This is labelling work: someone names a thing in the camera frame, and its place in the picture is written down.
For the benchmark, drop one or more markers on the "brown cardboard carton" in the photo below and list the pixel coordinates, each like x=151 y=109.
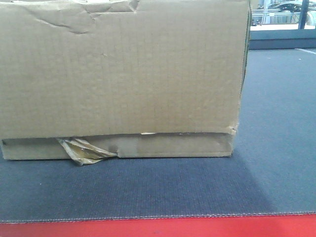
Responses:
x=90 y=80

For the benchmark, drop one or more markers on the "dark grey conveyor belt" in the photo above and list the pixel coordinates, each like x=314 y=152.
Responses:
x=272 y=169

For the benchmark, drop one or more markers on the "red conveyor edge strip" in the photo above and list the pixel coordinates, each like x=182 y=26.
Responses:
x=252 y=226

